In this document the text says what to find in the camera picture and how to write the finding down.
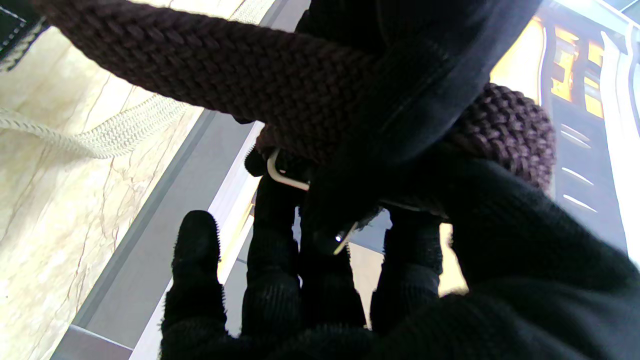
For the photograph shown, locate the dark panel with white slats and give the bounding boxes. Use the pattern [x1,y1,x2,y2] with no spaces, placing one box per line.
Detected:
[540,15,640,261]

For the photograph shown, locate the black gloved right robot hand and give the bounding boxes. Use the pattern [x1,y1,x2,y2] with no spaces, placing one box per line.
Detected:
[160,150,640,360]

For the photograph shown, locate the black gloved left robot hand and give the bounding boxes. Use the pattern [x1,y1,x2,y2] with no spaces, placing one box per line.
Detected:
[295,0,543,255]

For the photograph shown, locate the dark brown belt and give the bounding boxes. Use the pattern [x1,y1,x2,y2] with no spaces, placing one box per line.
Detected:
[30,0,557,216]

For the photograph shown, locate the beige woven belt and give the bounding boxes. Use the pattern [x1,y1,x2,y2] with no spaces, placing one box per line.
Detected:
[0,0,276,160]

